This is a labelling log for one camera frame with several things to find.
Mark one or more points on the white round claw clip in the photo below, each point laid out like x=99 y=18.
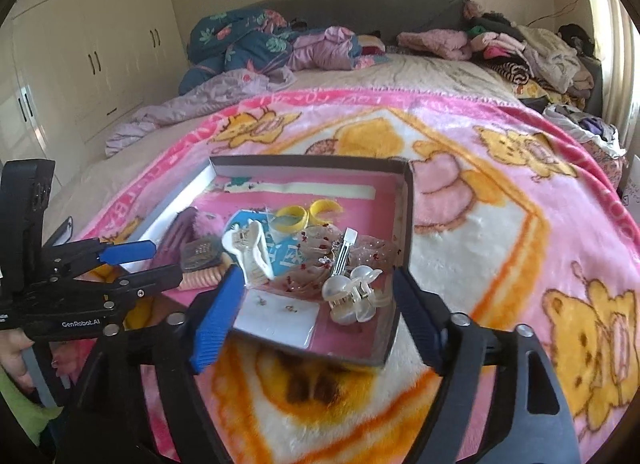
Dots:
x=248 y=246

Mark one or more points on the pink fluffy hair clip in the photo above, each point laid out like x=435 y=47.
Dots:
x=207 y=224

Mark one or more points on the white earring card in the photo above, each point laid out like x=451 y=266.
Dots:
x=277 y=319

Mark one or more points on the lilac crumpled blanket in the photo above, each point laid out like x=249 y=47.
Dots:
x=218 y=93

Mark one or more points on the box of bobby pins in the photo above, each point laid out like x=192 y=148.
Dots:
x=201 y=254

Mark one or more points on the pink purple jacket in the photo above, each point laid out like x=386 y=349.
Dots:
x=332 y=49

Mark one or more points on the cream window curtain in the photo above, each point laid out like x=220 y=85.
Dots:
x=617 y=44

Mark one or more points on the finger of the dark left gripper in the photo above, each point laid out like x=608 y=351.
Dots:
x=150 y=281

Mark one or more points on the dark floral quilt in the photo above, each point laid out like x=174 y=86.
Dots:
x=259 y=40

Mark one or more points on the grey bed headboard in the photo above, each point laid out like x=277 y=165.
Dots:
x=388 y=18

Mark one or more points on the left hand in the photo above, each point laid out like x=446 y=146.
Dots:
x=12 y=344

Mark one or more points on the pink cartoon bear blanket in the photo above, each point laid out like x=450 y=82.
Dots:
x=513 y=222

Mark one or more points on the pearl flower claw clip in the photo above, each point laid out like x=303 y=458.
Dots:
x=352 y=299

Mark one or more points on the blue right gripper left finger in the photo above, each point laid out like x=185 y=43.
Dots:
x=214 y=313

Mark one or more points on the pile of clothes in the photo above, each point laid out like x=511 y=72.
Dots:
x=560 y=66

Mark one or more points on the pink folded garment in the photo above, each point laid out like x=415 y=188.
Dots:
x=446 y=44

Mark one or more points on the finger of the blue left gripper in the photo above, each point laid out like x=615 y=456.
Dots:
x=126 y=253

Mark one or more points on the shallow grey cardboard box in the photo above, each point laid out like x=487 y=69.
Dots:
x=286 y=194

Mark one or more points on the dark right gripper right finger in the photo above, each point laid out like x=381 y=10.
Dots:
x=426 y=316

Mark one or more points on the mauve large hair clip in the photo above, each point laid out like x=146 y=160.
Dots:
x=179 y=233

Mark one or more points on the cream wardrobe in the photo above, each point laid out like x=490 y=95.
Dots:
x=77 y=68

